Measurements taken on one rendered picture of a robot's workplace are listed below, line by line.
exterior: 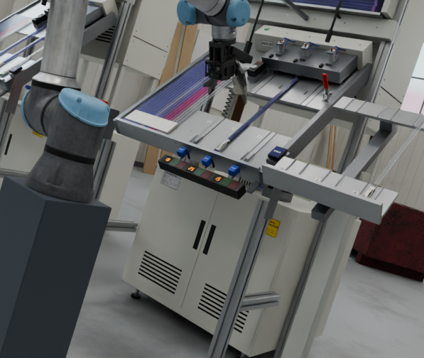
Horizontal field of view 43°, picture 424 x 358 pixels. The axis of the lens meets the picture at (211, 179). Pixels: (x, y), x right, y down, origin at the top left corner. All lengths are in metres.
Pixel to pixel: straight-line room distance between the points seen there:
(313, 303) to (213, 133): 0.66
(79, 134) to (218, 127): 0.78
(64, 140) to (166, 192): 1.09
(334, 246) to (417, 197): 10.07
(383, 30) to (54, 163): 1.36
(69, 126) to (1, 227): 0.27
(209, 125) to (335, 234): 0.60
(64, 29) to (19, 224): 0.46
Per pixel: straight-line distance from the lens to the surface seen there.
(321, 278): 1.63
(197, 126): 1.90
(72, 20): 1.33
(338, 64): 2.02
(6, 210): 1.27
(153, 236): 2.27
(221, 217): 2.07
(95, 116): 1.20
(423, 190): 11.64
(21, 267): 1.20
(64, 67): 1.32
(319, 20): 2.24
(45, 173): 1.21
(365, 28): 2.15
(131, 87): 7.49
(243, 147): 1.75
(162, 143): 1.89
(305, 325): 1.67
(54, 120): 1.23
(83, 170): 1.21
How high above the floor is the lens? 0.78
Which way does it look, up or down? 5 degrees down
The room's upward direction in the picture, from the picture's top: 18 degrees clockwise
